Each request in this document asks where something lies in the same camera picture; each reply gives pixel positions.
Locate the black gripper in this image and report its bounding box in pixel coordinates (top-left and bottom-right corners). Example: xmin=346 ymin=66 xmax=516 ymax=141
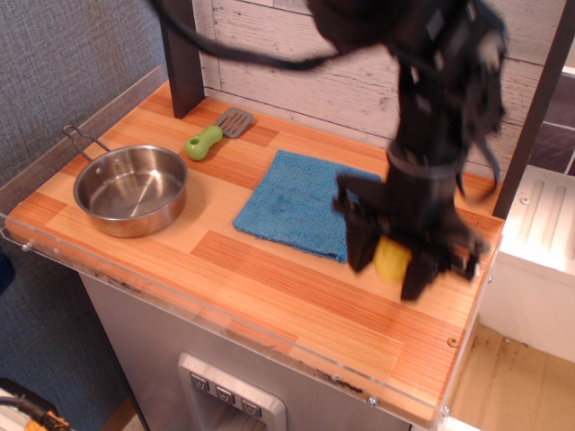
xmin=333 ymin=150 xmax=489 ymax=301

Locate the yellow plastic corn cob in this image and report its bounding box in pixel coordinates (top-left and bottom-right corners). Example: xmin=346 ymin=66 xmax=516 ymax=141
xmin=373 ymin=236 xmax=412 ymax=285

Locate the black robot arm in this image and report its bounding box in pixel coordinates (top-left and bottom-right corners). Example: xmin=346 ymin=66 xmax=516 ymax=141
xmin=308 ymin=1 xmax=507 ymax=301

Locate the blue cloth napkin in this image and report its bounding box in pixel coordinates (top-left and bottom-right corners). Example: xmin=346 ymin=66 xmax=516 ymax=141
xmin=233 ymin=150 xmax=380 ymax=264

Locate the white toy sink unit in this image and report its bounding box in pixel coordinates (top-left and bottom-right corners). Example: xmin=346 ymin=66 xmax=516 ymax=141
xmin=479 ymin=166 xmax=574 ymax=361

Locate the silver dispenser button panel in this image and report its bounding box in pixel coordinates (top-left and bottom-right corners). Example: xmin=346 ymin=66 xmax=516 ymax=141
xmin=178 ymin=353 xmax=288 ymax=430

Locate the grey toy fridge cabinet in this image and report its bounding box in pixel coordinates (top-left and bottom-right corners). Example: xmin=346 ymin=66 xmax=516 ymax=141
xmin=81 ymin=276 xmax=411 ymax=430

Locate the stainless steel pan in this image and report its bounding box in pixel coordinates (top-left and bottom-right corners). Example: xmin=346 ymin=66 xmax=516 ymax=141
xmin=62 ymin=125 xmax=189 ymax=238

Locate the orange object bottom left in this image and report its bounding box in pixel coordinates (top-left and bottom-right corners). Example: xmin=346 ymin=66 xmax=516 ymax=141
xmin=23 ymin=412 xmax=71 ymax=431

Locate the clear acrylic edge guard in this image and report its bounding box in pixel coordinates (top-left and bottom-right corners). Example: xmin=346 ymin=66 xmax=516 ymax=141
xmin=2 ymin=206 xmax=502 ymax=426

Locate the green handled grey spatula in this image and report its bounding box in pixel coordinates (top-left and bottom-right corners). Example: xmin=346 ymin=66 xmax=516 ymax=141
xmin=184 ymin=107 xmax=253 ymax=162

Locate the dark vertical post right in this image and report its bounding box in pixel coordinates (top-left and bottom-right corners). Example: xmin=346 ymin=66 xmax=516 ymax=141
xmin=492 ymin=0 xmax=574 ymax=219

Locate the dark vertical post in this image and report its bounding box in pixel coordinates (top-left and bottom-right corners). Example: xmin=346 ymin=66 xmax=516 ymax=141
xmin=492 ymin=0 xmax=574 ymax=219
xmin=158 ymin=0 xmax=205 ymax=119

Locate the dark vertical post left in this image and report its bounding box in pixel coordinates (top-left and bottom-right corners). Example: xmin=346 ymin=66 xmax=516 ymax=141
xmin=158 ymin=0 xmax=205 ymax=119

